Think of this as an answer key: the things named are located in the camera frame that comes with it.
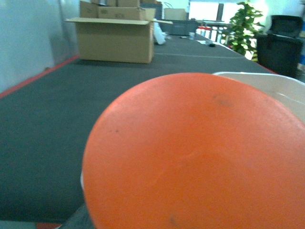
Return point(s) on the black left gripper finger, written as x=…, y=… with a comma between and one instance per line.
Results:
x=79, y=220

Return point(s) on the open cardboard box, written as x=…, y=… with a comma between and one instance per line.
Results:
x=118, y=34

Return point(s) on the dark grey table mat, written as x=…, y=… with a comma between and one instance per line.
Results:
x=44, y=125

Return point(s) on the white plastic bag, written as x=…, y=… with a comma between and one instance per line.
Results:
x=159, y=37

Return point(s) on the grey plastic crate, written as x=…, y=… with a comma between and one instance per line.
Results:
x=178, y=27

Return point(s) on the green potted plant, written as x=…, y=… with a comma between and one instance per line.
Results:
x=241, y=34

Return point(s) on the black trash bin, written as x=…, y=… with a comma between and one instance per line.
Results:
x=279, y=49

